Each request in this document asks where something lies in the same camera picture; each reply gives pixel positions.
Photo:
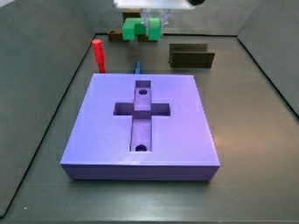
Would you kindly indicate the green U-shaped block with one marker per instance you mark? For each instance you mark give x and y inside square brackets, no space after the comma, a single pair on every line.
[135,27]

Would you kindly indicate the brown T-shaped block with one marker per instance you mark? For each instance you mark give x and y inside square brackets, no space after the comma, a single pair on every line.
[115,35]

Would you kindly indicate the red cylindrical peg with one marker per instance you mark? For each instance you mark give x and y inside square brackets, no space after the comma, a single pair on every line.
[99,55]

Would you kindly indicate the purple board with cross slot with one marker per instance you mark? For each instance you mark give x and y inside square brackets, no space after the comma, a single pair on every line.
[140,130]

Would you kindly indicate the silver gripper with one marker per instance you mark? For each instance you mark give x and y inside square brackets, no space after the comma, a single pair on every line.
[144,5]

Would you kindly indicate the blue cylindrical peg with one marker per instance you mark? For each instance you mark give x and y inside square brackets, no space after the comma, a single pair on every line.
[138,67]

